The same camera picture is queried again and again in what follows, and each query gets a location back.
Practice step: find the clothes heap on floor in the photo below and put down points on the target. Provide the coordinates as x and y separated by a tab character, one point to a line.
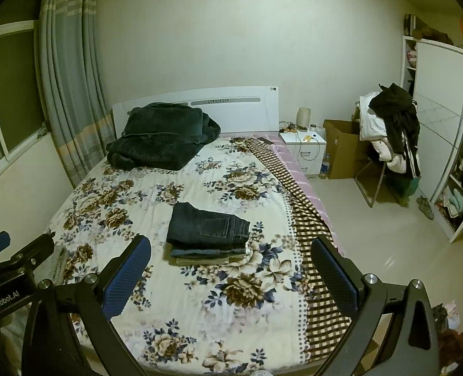
452	340

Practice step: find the grey curtain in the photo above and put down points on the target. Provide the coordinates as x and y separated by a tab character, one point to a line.
67	86

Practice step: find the brown checked blanket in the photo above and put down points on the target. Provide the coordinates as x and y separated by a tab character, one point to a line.
306	223

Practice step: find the folding chair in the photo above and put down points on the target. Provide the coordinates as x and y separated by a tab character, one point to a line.
366	180

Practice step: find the floral blanket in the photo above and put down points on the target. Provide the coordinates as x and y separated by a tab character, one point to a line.
137	188

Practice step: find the black clothes pile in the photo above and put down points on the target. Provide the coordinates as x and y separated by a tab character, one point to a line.
400	117

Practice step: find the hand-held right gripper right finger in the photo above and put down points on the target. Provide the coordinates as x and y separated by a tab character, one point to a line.
335	278

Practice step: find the brown plush toy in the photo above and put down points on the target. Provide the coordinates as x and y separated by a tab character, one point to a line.
431	33

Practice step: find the plastic water bottle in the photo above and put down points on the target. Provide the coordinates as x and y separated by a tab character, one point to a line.
325	166

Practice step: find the folded beige pants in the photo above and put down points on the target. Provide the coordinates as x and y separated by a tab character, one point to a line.
212	261

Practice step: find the dark green folded blanket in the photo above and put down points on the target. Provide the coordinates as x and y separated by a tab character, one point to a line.
157	137

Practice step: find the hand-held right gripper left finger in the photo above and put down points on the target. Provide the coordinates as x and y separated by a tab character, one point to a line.
127	278

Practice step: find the white bed headboard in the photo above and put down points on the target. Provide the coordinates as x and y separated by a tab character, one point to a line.
235	113

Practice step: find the small table lamp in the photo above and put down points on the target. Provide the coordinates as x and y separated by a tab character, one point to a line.
303	117

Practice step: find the white wardrobe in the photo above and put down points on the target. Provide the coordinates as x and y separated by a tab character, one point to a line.
439	105

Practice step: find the pair of slippers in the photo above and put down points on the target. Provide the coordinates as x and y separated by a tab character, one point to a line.
425	206

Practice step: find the cardboard box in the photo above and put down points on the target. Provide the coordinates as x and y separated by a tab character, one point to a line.
341	149

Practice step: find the dark phone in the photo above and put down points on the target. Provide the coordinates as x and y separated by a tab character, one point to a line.
264	140

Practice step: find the pink striped bed sheet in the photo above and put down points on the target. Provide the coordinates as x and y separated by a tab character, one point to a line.
298	168

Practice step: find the black jeans pants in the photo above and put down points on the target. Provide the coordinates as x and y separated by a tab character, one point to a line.
204	223

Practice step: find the white clothes pile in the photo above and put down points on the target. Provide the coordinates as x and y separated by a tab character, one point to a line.
372	125

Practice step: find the window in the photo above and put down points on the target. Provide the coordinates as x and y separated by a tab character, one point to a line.
12	86

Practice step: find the folded blue jeans pants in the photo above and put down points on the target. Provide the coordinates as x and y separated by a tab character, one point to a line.
208	251

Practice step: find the white nightstand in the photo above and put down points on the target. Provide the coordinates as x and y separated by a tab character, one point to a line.
310	152

